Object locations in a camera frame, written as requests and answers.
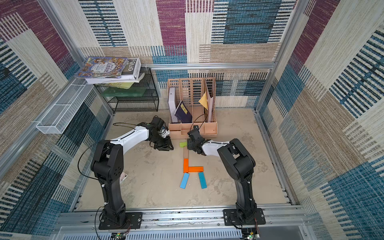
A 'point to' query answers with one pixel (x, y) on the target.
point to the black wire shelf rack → (140, 96)
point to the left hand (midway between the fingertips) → (171, 147)
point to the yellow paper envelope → (203, 100)
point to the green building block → (182, 144)
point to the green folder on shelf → (133, 91)
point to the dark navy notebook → (183, 114)
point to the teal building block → (202, 180)
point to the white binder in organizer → (172, 102)
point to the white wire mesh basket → (54, 121)
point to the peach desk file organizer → (191, 102)
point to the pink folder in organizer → (210, 101)
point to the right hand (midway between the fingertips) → (192, 141)
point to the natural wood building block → (185, 152)
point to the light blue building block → (184, 180)
